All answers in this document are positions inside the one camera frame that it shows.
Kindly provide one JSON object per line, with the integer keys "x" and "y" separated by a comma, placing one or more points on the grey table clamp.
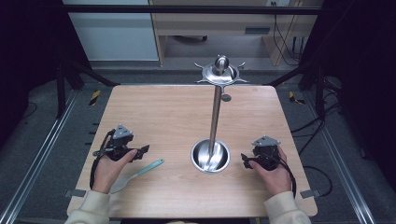
{"x": 309, "y": 193}
{"x": 74, "y": 193}

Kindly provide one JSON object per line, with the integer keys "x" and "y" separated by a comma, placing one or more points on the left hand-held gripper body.
{"x": 120, "y": 141}

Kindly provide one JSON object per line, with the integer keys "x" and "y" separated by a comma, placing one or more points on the black metal frame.
{"x": 186, "y": 9}

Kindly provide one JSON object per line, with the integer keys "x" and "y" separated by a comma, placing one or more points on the white cabinet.
{"x": 115, "y": 34}

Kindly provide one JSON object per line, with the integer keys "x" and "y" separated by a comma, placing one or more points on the person's left hand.
{"x": 109, "y": 171}

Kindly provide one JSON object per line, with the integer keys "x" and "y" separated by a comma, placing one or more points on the steel utensil stand with hooks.
{"x": 214, "y": 124}

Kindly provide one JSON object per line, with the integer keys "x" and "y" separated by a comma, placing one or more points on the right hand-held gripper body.
{"x": 266, "y": 152}

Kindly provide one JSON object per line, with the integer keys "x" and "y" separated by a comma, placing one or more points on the aluminium floor rail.
{"x": 339, "y": 158}
{"x": 37, "y": 158}

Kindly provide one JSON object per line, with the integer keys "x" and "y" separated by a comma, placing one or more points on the person's right hand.
{"x": 275, "y": 180}

